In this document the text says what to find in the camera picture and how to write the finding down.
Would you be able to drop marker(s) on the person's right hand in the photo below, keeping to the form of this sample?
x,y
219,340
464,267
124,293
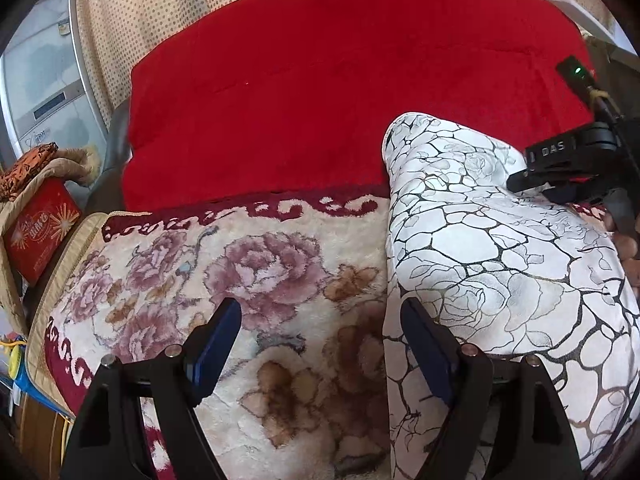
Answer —
x,y
627,249

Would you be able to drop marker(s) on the blue yellow toy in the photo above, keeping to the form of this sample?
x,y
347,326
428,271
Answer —
x,y
15,351

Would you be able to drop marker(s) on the beige coat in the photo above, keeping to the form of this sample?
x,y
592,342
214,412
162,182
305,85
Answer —
x,y
75,165

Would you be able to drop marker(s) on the floral plush seat blanket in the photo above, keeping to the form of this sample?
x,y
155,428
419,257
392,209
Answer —
x,y
301,393

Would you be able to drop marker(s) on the white black patterned coat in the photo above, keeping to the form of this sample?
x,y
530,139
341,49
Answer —
x,y
511,273

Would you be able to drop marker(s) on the red gift box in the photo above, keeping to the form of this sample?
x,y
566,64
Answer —
x,y
40,228

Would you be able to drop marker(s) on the dark leather sofa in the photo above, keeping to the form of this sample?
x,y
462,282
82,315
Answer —
x,y
106,193

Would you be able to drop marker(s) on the orange black folded garment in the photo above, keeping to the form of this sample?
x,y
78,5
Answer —
x,y
25,169

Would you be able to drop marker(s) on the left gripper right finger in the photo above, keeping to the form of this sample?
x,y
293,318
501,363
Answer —
x,y
517,400

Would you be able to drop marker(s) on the red sofa back cover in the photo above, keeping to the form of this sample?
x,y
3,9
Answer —
x,y
289,95

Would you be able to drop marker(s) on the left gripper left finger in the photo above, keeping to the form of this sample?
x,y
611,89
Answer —
x,y
108,437

